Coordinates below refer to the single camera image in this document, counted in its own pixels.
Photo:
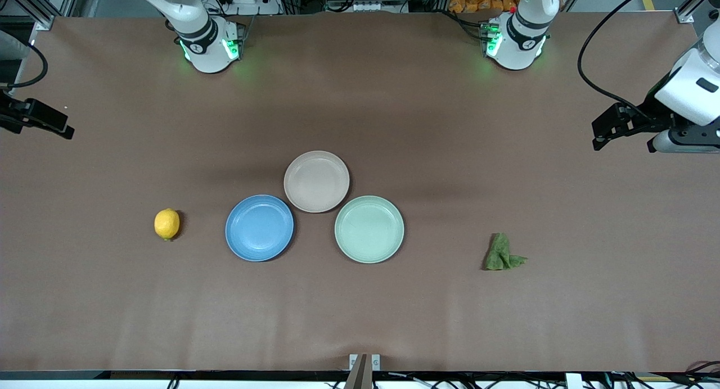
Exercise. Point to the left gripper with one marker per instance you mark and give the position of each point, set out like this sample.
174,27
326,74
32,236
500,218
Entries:
644,117

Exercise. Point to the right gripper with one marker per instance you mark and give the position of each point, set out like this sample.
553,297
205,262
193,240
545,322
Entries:
12,117

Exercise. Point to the yellow lemon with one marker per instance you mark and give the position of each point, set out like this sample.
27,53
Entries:
167,224

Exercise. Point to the green lettuce leaf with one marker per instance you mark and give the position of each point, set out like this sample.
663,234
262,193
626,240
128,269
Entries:
498,254

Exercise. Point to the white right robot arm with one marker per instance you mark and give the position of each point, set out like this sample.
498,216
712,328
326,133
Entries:
197,35

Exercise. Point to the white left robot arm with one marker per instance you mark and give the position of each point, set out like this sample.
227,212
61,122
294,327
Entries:
520,40

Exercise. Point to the brown table cover sheet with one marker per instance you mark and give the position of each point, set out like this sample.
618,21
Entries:
112,299

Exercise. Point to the blue plate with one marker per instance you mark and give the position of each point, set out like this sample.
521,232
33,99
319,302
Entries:
259,227

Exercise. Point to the light green plate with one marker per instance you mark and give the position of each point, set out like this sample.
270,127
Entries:
369,229

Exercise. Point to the beige plate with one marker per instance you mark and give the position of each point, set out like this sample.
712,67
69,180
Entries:
316,181

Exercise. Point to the aluminium frame profile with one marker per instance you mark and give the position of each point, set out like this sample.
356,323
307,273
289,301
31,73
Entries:
22,1

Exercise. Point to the metal bracket plate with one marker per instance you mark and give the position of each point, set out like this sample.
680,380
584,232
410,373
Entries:
376,362

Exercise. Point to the brown camera pole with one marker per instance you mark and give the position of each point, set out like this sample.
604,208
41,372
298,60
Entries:
360,378

